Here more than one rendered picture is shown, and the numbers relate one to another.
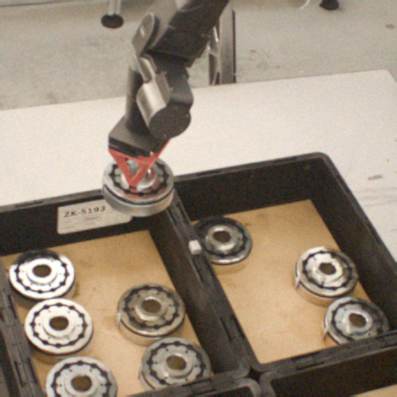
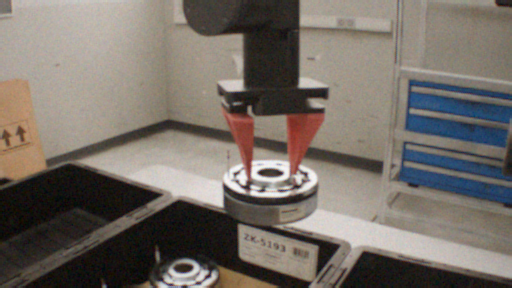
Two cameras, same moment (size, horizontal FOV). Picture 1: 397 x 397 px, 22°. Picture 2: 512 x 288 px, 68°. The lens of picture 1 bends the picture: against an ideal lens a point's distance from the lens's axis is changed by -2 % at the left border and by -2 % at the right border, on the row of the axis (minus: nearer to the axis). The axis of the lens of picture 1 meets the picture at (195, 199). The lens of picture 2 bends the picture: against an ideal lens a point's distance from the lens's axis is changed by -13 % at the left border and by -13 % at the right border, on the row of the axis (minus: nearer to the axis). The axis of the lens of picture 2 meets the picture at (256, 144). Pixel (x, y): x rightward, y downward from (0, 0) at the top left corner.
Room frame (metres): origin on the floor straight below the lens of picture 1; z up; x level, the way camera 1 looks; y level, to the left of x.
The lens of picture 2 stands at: (0.84, -0.27, 1.22)
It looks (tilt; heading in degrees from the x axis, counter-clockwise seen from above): 18 degrees down; 58
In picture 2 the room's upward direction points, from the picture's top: straight up
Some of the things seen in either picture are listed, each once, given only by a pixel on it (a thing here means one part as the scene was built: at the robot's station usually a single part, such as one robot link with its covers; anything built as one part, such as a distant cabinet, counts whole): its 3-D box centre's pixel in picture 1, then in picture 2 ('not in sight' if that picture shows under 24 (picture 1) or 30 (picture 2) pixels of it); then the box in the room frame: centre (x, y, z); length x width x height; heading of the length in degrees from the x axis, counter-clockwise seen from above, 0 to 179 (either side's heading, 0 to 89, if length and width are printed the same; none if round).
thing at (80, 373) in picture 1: (81, 384); not in sight; (0.83, 0.12, 0.86); 0.05 x 0.05 x 0.01
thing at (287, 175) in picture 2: (139, 175); (270, 175); (1.08, 0.09, 1.04); 0.05 x 0.05 x 0.01
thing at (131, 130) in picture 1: (145, 112); (271, 65); (1.08, 0.09, 1.16); 0.10 x 0.07 x 0.07; 162
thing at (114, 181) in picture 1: (138, 176); (270, 179); (1.08, 0.09, 1.04); 0.10 x 0.10 x 0.01
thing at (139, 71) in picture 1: (150, 79); (268, 4); (1.07, 0.09, 1.22); 0.07 x 0.06 x 0.07; 25
